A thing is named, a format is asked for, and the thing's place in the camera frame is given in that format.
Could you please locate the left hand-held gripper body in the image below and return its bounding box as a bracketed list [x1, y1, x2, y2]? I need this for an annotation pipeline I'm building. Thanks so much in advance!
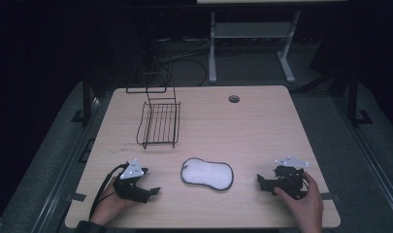
[113, 157, 151, 205]

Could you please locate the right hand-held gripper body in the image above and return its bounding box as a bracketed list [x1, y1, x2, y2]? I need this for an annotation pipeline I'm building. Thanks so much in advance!
[268, 155, 311, 200]

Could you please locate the white sponge with dark edge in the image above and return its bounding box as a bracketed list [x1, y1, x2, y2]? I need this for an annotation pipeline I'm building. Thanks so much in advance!
[180, 156, 235, 192]

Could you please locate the black wire rack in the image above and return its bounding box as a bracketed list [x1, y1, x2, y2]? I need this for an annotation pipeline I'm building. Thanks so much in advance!
[125, 53, 181, 150]

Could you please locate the person's left hand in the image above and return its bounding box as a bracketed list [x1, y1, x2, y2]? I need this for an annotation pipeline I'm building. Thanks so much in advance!
[89, 176, 140, 226]

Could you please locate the person's right hand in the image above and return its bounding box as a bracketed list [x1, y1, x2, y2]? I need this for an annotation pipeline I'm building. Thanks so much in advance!
[273, 171, 325, 233]

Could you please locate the grey tape strip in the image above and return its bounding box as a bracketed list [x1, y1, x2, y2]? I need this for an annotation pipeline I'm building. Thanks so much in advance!
[65, 192, 87, 203]
[319, 192, 342, 204]

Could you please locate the grey metal stand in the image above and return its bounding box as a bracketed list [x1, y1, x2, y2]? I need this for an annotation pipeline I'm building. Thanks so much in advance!
[208, 9, 303, 84]

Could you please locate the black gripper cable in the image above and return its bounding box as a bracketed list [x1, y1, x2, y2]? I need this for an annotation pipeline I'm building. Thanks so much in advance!
[88, 162, 130, 221]

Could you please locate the aluminium frame rail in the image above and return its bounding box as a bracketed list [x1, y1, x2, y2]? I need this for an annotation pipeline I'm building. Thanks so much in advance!
[30, 96, 103, 233]
[332, 96, 393, 216]

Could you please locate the black metal post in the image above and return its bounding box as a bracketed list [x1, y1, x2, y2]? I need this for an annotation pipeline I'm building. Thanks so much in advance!
[346, 68, 375, 128]
[70, 68, 93, 124]

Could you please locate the black floor cable loop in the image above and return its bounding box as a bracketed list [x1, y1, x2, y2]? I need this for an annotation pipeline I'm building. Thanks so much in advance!
[169, 57, 209, 87]

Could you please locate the bundle of floor cables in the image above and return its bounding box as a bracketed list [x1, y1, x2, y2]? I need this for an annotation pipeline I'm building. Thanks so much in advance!
[157, 38, 212, 64]

